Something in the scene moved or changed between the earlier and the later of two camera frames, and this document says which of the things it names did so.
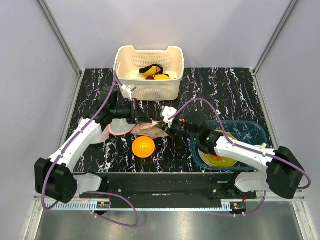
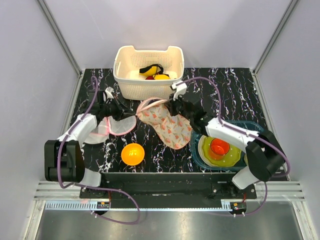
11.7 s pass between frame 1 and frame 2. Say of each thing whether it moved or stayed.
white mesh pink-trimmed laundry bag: stayed
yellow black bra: stayed
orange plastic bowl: moved
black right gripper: moved
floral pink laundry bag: moved
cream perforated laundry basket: stayed
